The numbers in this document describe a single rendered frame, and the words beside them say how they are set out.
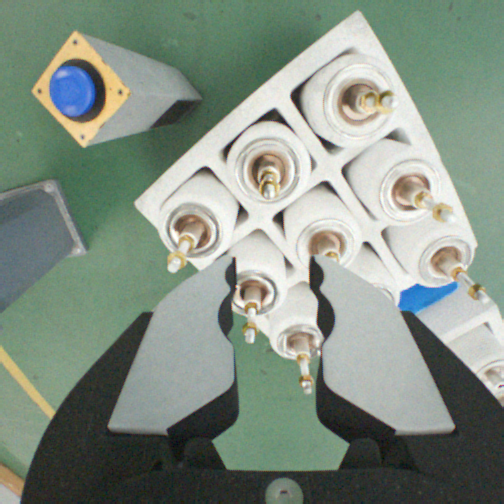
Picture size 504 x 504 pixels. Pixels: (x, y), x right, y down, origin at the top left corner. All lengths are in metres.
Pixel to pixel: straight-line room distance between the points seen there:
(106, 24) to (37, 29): 0.15
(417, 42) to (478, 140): 0.23
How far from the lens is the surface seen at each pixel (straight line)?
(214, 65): 0.58
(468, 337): 0.67
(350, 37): 0.41
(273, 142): 0.32
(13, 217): 0.65
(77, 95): 0.29
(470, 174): 0.72
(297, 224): 0.35
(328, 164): 0.41
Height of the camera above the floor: 0.57
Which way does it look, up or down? 62 degrees down
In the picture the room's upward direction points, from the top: 176 degrees counter-clockwise
